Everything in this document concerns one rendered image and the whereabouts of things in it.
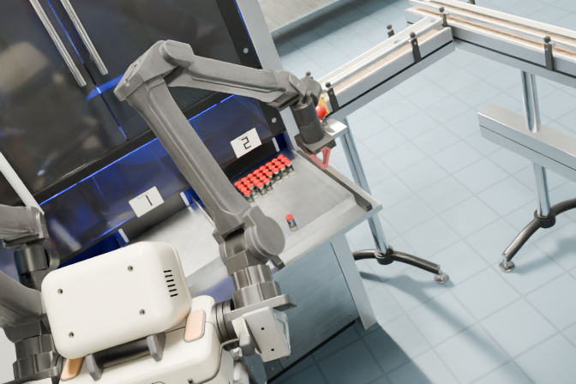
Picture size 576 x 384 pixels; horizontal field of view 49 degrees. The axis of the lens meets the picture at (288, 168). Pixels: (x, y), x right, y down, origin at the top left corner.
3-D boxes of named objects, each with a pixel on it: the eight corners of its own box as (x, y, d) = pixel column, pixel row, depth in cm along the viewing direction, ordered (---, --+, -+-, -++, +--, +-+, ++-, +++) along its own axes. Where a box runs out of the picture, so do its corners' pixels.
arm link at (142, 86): (93, 80, 114) (125, 51, 108) (140, 61, 125) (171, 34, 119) (235, 281, 118) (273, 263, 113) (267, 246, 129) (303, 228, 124)
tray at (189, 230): (121, 246, 194) (116, 238, 192) (195, 202, 200) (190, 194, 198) (154, 309, 167) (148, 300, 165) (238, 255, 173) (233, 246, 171)
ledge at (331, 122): (295, 136, 216) (293, 131, 215) (326, 117, 219) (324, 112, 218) (315, 151, 205) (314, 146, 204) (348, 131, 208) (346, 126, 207)
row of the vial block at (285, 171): (244, 201, 192) (239, 189, 189) (293, 171, 196) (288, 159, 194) (247, 204, 190) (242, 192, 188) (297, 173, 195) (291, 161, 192)
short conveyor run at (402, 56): (302, 146, 213) (287, 107, 204) (280, 130, 225) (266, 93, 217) (458, 51, 229) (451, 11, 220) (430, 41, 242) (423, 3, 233)
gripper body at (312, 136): (316, 129, 163) (307, 105, 159) (337, 143, 155) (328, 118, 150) (295, 142, 161) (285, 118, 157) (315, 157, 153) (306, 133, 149)
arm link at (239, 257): (231, 285, 114) (250, 274, 111) (217, 231, 118) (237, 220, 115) (264, 281, 121) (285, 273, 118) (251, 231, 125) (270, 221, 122)
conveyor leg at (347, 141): (372, 261, 269) (320, 112, 226) (388, 249, 271) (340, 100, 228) (384, 272, 262) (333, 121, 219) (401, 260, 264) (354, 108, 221)
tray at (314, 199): (227, 201, 195) (223, 193, 193) (297, 159, 201) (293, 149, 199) (278, 255, 168) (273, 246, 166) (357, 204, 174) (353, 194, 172)
